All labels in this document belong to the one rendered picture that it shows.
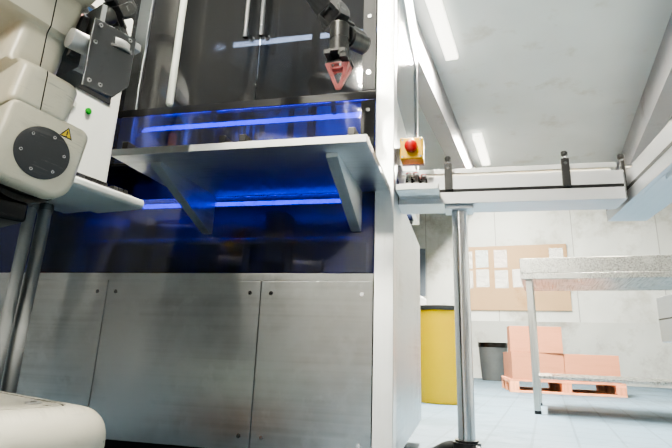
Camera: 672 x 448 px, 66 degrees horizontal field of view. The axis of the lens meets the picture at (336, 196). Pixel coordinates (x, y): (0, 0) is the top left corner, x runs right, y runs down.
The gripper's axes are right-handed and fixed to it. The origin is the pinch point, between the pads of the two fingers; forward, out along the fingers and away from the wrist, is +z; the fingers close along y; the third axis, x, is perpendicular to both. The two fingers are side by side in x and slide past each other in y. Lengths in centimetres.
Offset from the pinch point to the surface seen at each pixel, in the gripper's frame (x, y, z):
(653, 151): -82, 18, 18
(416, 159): -18.6, 27.8, 12.7
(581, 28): -147, 340, -222
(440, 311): -10, 302, 41
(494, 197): -42, 39, 23
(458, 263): -30, 42, 43
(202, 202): 48, 18, 26
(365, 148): -9.4, -8.3, 22.3
